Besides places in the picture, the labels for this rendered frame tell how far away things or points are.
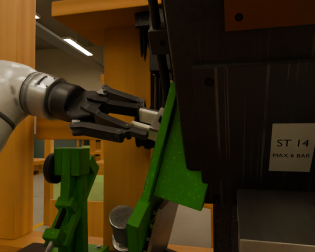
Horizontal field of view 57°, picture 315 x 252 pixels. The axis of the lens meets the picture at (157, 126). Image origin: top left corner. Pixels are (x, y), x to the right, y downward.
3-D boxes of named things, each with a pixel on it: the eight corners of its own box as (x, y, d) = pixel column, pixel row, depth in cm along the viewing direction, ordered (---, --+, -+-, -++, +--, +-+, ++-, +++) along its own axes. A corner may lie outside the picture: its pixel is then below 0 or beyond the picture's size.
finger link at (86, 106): (82, 100, 55) (77, 105, 54) (131, 121, 51) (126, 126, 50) (86, 115, 58) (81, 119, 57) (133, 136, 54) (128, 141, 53)
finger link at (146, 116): (139, 121, 56) (141, 118, 56) (174, 130, 54) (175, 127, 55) (138, 110, 54) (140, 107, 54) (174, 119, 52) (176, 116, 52)
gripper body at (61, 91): (40, 98, 53) (85, 111, 50) (67, 72, 58) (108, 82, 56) (52, 127, 58) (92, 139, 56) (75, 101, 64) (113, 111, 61)
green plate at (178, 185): (190, 250, 38) (231, 94, 37) (132, 228, 40) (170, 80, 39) (200, 224, 49) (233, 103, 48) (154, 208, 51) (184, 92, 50)
